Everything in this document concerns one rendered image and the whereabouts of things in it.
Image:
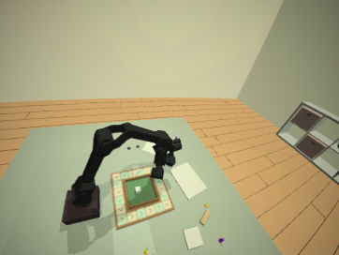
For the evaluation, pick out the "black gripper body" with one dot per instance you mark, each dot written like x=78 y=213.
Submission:
x=157 y=172

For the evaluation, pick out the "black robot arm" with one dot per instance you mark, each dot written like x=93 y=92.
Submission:
x=85 y=185

